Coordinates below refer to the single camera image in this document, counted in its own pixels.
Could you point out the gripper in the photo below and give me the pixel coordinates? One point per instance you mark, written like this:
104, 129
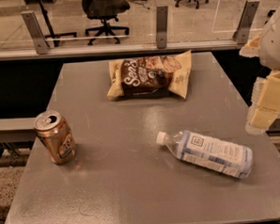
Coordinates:
276, 48

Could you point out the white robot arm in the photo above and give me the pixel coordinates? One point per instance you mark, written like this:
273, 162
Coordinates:
266, 44

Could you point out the blue label plastic bottle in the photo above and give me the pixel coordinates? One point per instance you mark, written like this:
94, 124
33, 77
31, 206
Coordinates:
209, 152

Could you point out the brown yellow chip bag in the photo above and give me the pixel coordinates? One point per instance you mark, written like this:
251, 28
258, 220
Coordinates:
143, 76

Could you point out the black office chair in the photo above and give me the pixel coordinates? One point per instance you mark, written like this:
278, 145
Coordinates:
105, 10

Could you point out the gold soda can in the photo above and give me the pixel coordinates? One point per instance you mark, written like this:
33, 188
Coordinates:
56, 135

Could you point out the black stand with base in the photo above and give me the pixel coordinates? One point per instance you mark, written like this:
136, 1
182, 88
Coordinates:
56, 37

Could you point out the metal railing ledge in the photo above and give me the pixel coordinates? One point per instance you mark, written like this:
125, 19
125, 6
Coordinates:
120, 49

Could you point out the right metal glass bracket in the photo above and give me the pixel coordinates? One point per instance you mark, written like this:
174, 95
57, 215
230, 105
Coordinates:
242, 33

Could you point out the metal glass bracket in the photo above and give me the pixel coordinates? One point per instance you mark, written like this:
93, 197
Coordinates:
40, 44
242, 33
161, 26

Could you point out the middle metal glass bracket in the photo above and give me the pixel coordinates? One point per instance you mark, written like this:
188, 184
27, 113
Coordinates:
161, 26

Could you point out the left metal glass bracket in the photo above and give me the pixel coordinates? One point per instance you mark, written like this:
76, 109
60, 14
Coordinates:
40, 44

